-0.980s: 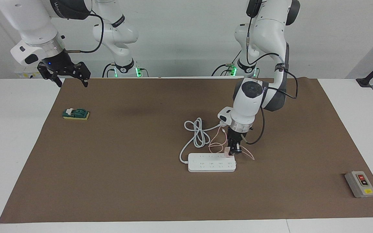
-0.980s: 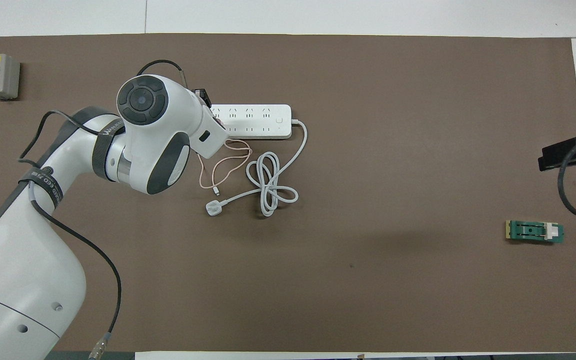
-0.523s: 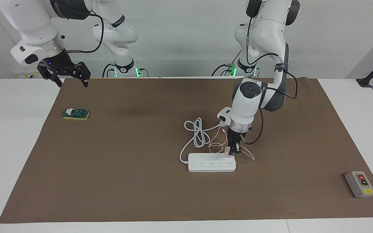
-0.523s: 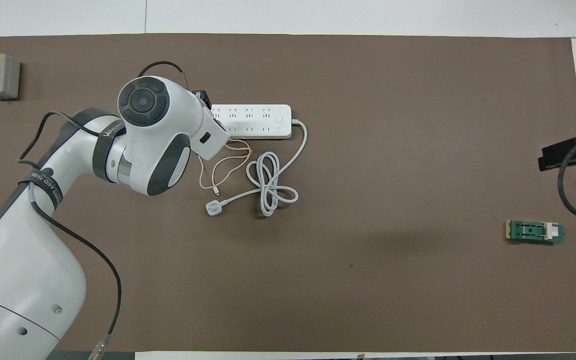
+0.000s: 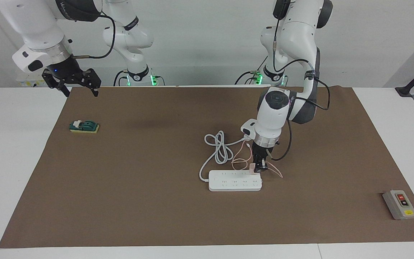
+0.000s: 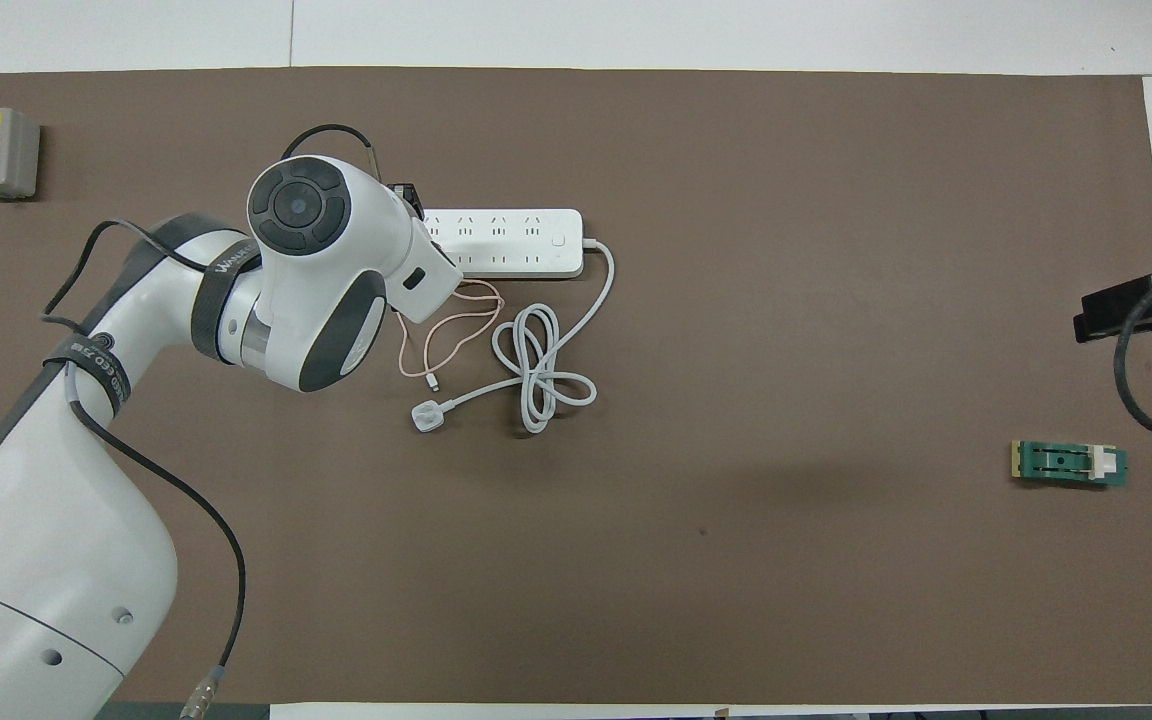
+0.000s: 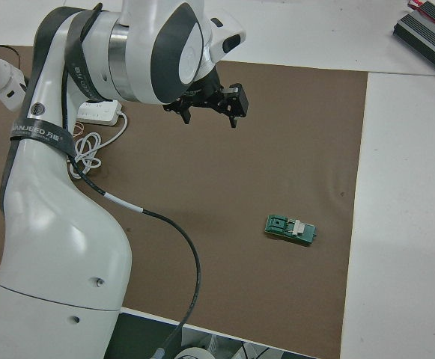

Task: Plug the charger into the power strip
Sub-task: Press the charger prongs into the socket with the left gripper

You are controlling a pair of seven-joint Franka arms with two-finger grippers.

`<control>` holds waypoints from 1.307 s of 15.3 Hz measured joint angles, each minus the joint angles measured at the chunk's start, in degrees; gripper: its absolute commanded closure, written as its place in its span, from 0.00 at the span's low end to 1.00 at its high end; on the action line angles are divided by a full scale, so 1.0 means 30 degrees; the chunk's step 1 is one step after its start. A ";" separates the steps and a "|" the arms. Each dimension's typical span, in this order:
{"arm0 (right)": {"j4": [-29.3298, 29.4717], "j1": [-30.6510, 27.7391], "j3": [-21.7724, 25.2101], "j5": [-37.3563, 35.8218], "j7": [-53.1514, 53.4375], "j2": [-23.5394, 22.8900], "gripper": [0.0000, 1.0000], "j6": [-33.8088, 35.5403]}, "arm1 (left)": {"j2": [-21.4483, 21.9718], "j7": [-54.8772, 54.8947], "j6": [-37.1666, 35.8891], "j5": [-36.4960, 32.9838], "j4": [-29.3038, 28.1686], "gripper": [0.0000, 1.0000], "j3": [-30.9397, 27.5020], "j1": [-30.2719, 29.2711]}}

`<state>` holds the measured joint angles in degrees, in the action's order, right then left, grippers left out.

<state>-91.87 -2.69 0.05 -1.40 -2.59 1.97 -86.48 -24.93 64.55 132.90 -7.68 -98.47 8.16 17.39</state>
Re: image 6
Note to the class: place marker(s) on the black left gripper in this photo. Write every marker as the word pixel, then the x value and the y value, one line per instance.
pixel 408 198

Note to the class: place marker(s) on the white power strip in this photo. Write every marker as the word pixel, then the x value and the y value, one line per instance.
pixel 516 244

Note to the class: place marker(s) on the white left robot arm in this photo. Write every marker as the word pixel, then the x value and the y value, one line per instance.
pixel 66 560

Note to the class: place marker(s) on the green circuit board fixture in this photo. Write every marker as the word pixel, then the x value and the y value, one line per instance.
pixel 1061 464

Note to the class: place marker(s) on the brown table mat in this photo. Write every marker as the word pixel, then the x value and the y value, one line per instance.
pixel 736 560

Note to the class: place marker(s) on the grey on-off switch box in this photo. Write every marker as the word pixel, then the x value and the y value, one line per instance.
pixel 11 150

